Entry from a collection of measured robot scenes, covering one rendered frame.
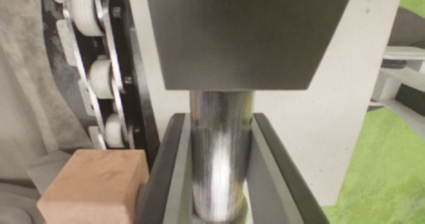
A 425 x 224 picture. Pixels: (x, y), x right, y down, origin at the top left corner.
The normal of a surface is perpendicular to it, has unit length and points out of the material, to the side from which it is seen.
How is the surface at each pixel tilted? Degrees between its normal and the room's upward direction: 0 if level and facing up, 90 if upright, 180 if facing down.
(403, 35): 0
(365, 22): 0
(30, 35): 37
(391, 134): 0
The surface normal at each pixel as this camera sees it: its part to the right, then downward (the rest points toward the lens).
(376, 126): 0.03, 0.48
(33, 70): 0.94, 0.18
